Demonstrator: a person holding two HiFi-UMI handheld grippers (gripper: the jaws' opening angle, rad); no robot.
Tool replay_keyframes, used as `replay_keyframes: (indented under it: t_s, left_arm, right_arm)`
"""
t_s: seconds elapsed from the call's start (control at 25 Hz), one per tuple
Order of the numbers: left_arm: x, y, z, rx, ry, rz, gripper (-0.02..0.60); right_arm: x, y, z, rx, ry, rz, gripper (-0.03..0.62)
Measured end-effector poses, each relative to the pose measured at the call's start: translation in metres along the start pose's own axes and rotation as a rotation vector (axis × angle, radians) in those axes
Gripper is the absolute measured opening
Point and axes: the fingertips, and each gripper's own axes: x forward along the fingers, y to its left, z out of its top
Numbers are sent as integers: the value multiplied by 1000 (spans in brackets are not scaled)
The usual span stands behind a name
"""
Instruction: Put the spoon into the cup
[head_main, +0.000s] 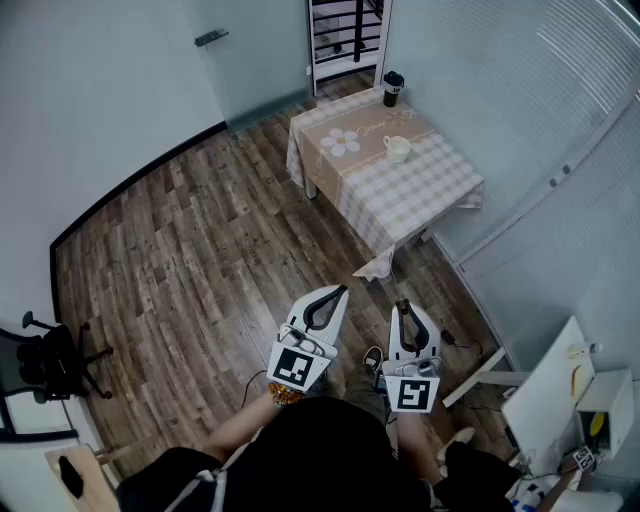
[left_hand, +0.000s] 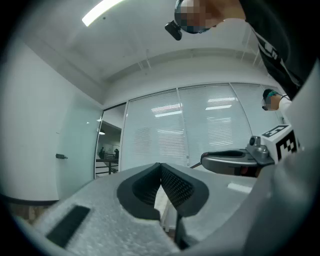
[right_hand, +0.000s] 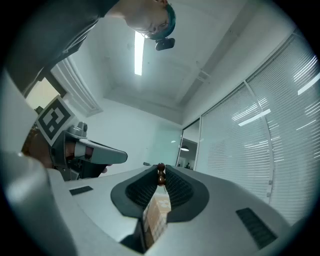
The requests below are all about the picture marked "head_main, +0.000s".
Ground black travel tumbler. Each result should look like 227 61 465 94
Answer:
382 70 405 108

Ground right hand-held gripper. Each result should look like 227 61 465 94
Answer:
381 299 443 415

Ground white open box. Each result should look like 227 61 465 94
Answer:
574 368 636 454

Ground wooden bench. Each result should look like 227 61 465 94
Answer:
44 442 132 512

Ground brown bead bracelet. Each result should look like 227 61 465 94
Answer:
267 382 305 409

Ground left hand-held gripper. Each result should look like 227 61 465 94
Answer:
266 283 350 395

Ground person's right forearm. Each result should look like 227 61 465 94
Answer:
394 409 454 484

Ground white ceramic mug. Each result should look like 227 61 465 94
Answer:
382 134 412 165

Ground checked beige flower tablecloth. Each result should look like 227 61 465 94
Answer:
285 85 485 282

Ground black cloth item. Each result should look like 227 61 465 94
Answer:
58 454 86 500

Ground white desk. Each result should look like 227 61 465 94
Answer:
442 315 597 479

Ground grey door handle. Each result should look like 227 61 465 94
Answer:
194 29 230 48

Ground person's left forearm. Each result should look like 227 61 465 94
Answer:
202 389 301 464

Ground black office chair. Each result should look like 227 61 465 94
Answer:
0 310 114 436

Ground grey harness strap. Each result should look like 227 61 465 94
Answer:
164 467 229 512

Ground person's olive trousers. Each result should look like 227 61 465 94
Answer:
343 363 390 426

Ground person's black shirt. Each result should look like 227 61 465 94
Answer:
115 397 521 512

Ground white table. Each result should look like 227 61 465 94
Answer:
304 179 436 244

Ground black metal railing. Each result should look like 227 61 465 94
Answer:
312 0 382 65

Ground black floor cable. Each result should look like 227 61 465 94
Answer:
242 368 271 407

